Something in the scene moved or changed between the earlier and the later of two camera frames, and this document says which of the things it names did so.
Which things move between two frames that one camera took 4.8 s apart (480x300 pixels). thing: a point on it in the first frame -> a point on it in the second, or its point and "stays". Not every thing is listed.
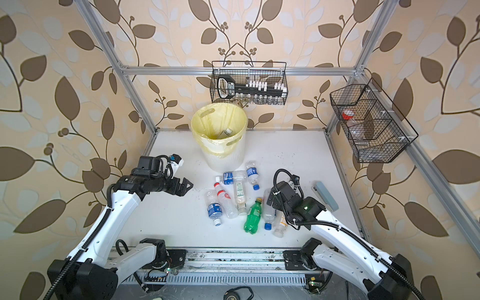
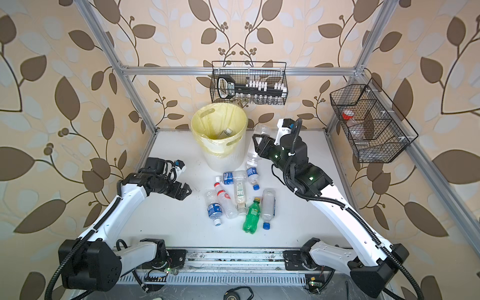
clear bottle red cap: [227, 202] stays
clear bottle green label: [225, 133] stays
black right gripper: [275, 203] -> [267, 145]
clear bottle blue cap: [269, 213] stays
